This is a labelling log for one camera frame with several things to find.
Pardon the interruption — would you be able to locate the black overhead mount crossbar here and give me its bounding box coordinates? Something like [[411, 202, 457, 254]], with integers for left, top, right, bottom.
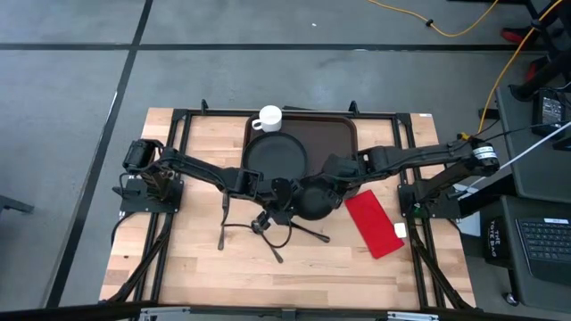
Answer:
[[0, 301, 571, 321]]

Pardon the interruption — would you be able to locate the black bowl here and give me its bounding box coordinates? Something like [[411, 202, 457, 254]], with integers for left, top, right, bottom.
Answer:
[[293, 176, 343, 222]]

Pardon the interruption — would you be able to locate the person's foot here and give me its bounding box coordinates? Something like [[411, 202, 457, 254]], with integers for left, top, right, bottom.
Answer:
[[501, 26, 536, 45], [524, 60, 543, 84]]

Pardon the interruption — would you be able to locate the black aluminium table frame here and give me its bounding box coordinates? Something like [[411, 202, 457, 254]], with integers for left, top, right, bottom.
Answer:
[[100, 98, 478, 313]]

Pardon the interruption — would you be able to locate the person's leg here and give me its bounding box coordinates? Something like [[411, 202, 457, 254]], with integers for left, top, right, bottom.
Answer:
[[524, 0, 566, 59]]

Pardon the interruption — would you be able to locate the dark grey wheeled cart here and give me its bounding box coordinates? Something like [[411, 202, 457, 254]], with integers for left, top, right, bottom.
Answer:
[[479, 194, 571, 316]]

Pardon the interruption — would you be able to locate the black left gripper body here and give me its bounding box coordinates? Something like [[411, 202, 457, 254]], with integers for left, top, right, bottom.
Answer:
[[240, 168, 280, 229]]

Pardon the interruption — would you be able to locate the yellow looped floor cable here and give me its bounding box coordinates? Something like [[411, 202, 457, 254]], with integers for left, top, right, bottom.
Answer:
[[366, 0, 500, 38]]

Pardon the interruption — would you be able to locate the grey desk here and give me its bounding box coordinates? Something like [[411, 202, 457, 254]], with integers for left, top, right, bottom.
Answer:
[[494, 84, 571, 206]]

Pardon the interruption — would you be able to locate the dark brown serving tray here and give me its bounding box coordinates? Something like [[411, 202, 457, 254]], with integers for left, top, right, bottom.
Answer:
[[242, 114, 360, 200]]

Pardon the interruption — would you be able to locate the long yellow floor cable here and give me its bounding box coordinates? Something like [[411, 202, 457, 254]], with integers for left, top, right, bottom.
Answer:
[[457, 0, 564, 146]]

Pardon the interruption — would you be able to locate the red cloth napkin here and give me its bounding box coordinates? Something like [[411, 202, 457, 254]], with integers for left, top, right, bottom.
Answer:
[[343, 188, 408, 260]]

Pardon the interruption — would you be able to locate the black round plate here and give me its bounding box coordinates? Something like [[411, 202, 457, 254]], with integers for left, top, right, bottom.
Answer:
[[241, 131, 310, 185]]

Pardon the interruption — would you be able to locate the black power supply box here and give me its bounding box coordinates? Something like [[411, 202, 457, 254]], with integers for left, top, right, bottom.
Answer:
[[532, 87, 571, 138]]

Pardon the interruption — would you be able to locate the white ceramic mug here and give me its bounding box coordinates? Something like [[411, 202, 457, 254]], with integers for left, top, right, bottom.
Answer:
[[251, 104, 284, 134]]

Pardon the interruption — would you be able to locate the black tote bag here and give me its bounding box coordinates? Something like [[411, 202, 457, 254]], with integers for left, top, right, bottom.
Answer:
[[484, 217, 513, 268]]

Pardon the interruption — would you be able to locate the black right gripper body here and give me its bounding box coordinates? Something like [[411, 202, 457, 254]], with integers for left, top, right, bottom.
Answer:
[[322, 152, 362, 185]]

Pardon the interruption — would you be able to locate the grey chair leg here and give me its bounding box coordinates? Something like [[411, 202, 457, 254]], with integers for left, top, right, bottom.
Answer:
[[0, 193, 36, 216]]

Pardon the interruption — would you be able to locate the black chopstick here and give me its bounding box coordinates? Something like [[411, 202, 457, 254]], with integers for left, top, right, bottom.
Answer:
[[290, 221, 332, 244], [289, 220, 332, 244]]

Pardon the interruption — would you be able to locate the black keyboard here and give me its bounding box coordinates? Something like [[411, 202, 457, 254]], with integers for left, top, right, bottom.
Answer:
[[516, 217, 571, 286]]

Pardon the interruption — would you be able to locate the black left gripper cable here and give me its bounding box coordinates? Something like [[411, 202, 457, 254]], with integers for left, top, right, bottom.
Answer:
[[221, 217, 294, 250]]

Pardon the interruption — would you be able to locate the black stand leg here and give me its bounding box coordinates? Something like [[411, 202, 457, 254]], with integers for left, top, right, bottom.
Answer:
[[509, 53, 571, 103]]

